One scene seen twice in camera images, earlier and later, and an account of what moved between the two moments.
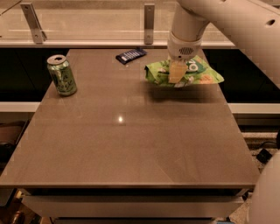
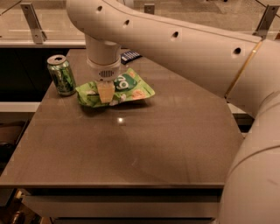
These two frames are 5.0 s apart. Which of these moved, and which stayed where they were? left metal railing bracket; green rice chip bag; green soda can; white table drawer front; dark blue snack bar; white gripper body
Moved: white gripper body; green rice chip bag
Stayed: dark blue snack bar; white table drawer front; green soda can; left metal railing bracket
